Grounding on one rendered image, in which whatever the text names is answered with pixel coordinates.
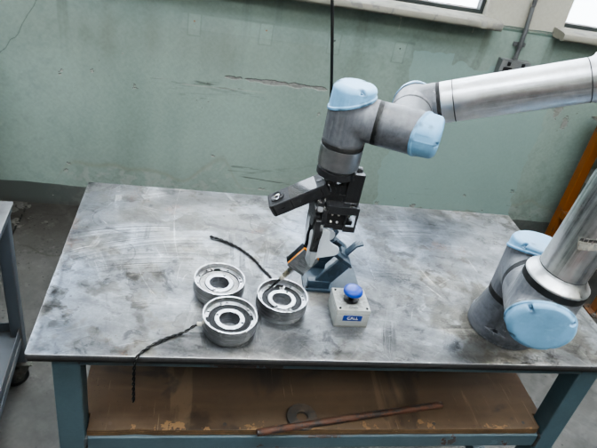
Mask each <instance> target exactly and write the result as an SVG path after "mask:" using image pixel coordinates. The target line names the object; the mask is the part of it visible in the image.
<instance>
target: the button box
mask: <svg viewBox="0 0 597 448"><path fill-rule="evenodd" d="M343 290H344V288H331V291H330V297H329V300H328V307H329V311H330V317H331V321H332V324H333V326H337V327H362V328H366V326H367V323H368V320H369V317H370V312H371V311H370V306H369V303H368V301H367V298H366V295H365V293H364V291H363V294H362V297H361V298H359V299H353V300H350V299H349V298H348V297H347V296H346V295H345V294H344V291H343ZM362 290H363V289H362Z"/></svg>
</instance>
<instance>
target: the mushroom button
mask: <svg viewBox="0 0 597 448"><path fill-rule="evenodd" d="M343 291H344V294H345V295H346V296H347V297H348V298H349V299H350V300H353V299H359V298H361V297H362V294H363V290H362V287H361V286H359V285H358V284H347V285H346V286H345V287H344V290H343Z"/></svg>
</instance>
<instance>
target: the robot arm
mask: <svg viewBox="0 0 597 448"><path fill-rule="evenodd" d="M377 94H378V89H377V88H376V86H375V85H374V84H371V83H367V82H365V81H364V80H361V79H356V78H342V79H339V80H338V81H337V82H336V83H335V84H334V85H333V88H332V92H331V96H330V102H329V103H328V105H327V109H328V110H327V115H326V119H325V124H324V128H323V133H322V140H321V145H320V149H319V154H318V158H317V162H318V164H317V168H316V171H317V173H318V174H316V175H315V176H312V177H310V178H308V179H305V180H302V181H300V182H298V183H295V184H293V185H290V186H288V187H287V188H283V189H280V190H278V191H276V192H274V193H272V194H269V195H268V197H267V200H268V206H269V208H270V210H271V212H272V214H273V215H274V216H275V217H277V216H279V215H281V214H284V213H286V212H289V211H292V210H294V209H296V208H299V207H300V206H303V205H305V204H309V206H308V213H307V218H306V232H305V240H304V244H305V245H306V246H307V248H306V257H305V260H306V263H307V265H308V266H309V267H312V266H313V264H314V260H315V259H317V258H323V257H330V256H335V255H337V254H338V251H339V248H338V246H336V245H335V244H333V243H332V242H331V241H330V240H331V239H333V238H334V237H335V232H334V231H333V230H331V229H330V228H332V229H336V230H342V232H350V233H354V230H355V226H356V223H357V220H358V216H359V212H360V210H361V209H360V206H359V202H360V198H361V194H362V189H363V185H364V181H365V178H366V175H365V173H364V172H363V168H362V167H361V166H359V165H360V162H361V158H362V152H363V148H364V145H365V143H368V144H371V145H374V146H377V147H381V148H386V149H390V150H393V151H397V152H401V153H403V154H407V155H409V156H419V157H423V158H428V159H429V158H432V157H434V155H435V154H436V151H437V149H438V147H439V144H440V141H441V138H442V132H443V129H444V125H445V123H451V122H457V121H465V120H471V119H477V118H484V117H490V116H502V115H509V114H515V113H521V112H528V111H534V110H541V109H548V108H559V107H566V106H572V105H579V104H586V103H592V102H595V103H597V52H596V53H595V54H594V55H593V56H592V57H587V58H582V59H576V60H566V61H561V62H555V63H550V64H545V65H539V66H534V67H528V68H518V69H513V70H507V71H502V72H497V73H491V74H486V75H480V76H470V77H465V78H459V79H454V80H449V81H443V82H437V83H430V84H426V83H424V82H421V81H410V82H408V83H406V84H404V85H403V86H402V87H401V88H400V89H399V90H398V91H397V93H396V94H395V96H394V98H393V102H392V103H391V102H387V101H383V100H378V95H377ZM327 181H328V182H327ZM354 207H355V208H354ZM352 215H355V216H356V217H355V221H354V226H353V227H347V226H346V225H350V226H351V225H352V219H351V218H350V216H352ZM596 269H597V168H596V169H595V171H594V173H593V175H592V176H591V178H590V179H589V181H588V182H587V183H586V185H585V187H584V189H583V190H582V192H581V193H580V195H579V196H578V198H577V200H576V202H575V203H574V204H573V206H572V207H571V209H570V210H569V212H568V214H567V216H566V217H565V219H564V220H563V222H562V223H561V225H560V226H559V228H558V229H557V231H556V233H555V234H554V236H553V237H550V236H547V235H545V234H542V233H538V232H535V231H529V230H521V231H517V232H515V233H513V234H512V236H511V238H510V240H509V242H507V243H506V248H505V251H504V253H503V255H502V257H501V259H500V262H499V263H498V265H497V269H496V271H495V273H494V275H493V277H492V279H491V281H490V285H489V286H488V287H487V288H486V289H485V290H484V292H483V293H482V294H481V295H480V296H479V297H477V298H476V299H475V300H474V301H473V303H472V304H471V307H470V308H469V310H468V314H467V316H468V320H469V323H470V325H471V326H472V327H473V328H474V330H475V331H476V332H477V333H478V334H479V335H480V336H482V337H483V338H484V339H485V340H487V341H488V342H490V343H492V344H494V345H496V346H499V347H501V348H506V349H511V350H525V349H528V348H534V349H543V350H547V349H549V348H560V347H562V346H564V345H566V344H568V343H569V342H571V341H572V340H573V339H574V337H575V336H576V333H577V326H578V321H577V318H576V315H577V312H578V311H579V309H581V308H582V306H583V305H584V304H585V302H586V300H587V299H588V298H589V296H590V294H591V289H590V286H589V284H588V281H589V279H590V278H591V276H592V275H593V273H594V272H595V270H596Z"/></svg>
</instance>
